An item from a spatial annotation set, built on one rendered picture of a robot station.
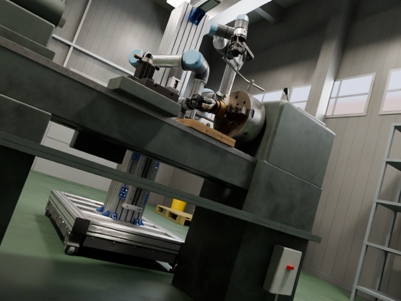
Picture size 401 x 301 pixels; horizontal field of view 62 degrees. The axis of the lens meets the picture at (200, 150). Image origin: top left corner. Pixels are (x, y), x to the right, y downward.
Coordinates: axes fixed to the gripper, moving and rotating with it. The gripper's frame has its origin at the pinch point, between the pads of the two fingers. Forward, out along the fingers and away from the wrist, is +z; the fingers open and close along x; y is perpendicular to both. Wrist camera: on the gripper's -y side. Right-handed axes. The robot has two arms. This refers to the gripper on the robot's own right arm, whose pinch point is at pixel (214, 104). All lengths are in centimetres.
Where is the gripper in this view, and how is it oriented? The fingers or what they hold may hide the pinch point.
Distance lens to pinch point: 187.3
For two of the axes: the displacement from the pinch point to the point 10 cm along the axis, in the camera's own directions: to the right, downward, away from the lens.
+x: 3.0, -9.4, 1.4
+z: 5.9, 0.7, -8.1
